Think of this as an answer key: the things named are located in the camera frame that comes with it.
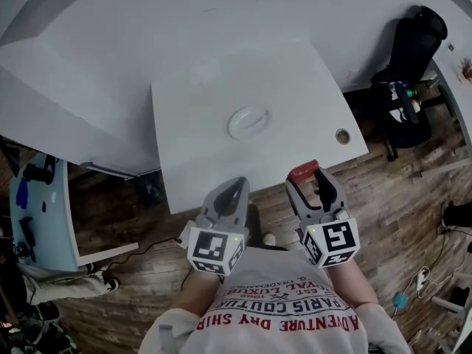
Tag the white side desk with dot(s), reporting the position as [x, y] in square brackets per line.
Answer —
[455, 98]

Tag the person's grey printed t-shirt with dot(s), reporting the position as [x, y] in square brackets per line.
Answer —
[276, 308]

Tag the red piece of meat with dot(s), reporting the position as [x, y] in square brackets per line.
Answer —
[301, 170]

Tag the blue glove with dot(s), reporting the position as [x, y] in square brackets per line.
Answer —
[22, 194]

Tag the white power strip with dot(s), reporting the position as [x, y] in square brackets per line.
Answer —
[422, 279]

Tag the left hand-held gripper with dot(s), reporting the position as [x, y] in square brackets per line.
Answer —
[215, 247]

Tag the black office chair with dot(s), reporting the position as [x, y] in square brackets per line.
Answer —
[413, 68]

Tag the person's light shoe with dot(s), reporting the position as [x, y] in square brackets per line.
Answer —
[269, 239]

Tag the light blue desk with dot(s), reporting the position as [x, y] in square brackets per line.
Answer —
[48, 219]

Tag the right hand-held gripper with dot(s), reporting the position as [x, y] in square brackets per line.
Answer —
[332, 240]

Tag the round metal desk grommet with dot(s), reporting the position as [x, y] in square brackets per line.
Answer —
[342, 135]

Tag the white round plate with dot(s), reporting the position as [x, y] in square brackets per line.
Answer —
[249, 123]

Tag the black device on desk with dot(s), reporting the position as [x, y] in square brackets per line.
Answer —
[38, 170]

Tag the bottles with green cap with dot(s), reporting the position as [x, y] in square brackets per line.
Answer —
[403, 94]

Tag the person's left forearm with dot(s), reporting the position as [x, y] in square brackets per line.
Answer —
[199, 293]

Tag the person's right forearm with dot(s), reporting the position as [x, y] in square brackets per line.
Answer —
[350, 282]

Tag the black handheld tool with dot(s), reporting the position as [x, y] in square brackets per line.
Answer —
[26, 234]

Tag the teal plug adapter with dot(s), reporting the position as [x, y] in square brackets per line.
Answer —
[400, 299]

